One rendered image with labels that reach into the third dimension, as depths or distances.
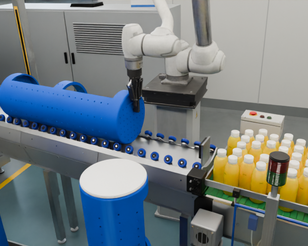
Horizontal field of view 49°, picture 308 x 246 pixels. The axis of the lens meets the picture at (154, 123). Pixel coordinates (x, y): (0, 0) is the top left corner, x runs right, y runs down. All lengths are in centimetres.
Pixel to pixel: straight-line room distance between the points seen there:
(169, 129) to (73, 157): 71
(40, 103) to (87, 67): 175
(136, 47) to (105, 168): 58
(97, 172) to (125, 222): 24
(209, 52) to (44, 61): 232
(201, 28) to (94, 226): 125
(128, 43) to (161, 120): 84
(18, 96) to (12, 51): 216
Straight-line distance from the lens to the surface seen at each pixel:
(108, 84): 362
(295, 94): 453
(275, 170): 115
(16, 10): 259
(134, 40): 161
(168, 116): 229
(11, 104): 218
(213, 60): 212
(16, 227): 296
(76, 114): 182
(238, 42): 439
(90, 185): 139
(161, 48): 155
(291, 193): 145
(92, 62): 364
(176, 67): 221
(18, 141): 229
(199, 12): 201
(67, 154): 201
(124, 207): 135
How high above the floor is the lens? 183
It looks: 25 degrees down
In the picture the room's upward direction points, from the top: 2 degrees counter-clockwise
